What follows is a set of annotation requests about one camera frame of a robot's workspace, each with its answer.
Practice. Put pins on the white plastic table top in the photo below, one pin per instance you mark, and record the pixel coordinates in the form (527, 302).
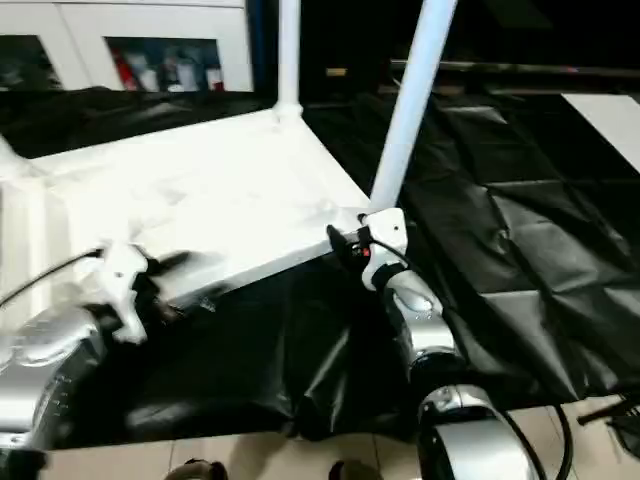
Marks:
(200, 190)

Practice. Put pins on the white plastic table leg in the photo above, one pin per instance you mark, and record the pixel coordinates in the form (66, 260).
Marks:
(410, 110)
(10, 160)
(288, 50)

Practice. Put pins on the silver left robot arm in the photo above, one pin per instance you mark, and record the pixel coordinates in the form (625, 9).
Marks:
(50, 360)

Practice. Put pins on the black table mat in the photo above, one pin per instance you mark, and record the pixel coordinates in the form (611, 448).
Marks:
(520, 220)

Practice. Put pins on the small yellow label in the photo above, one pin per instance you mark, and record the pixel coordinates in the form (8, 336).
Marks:
(336, 71)

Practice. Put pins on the black left robot foot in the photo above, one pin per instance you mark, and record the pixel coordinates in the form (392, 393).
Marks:
(195, 470)

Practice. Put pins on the black robot foot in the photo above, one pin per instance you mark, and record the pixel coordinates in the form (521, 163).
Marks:
(195, 470)
(352, 470)

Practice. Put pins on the black right robot foot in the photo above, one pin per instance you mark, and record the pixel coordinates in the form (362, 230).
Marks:
(352, 470)

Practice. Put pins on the white glass door cabinet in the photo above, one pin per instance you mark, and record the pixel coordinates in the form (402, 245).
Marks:
(130, 40)

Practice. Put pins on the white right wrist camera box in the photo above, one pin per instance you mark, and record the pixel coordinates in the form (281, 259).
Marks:
(385, 240)

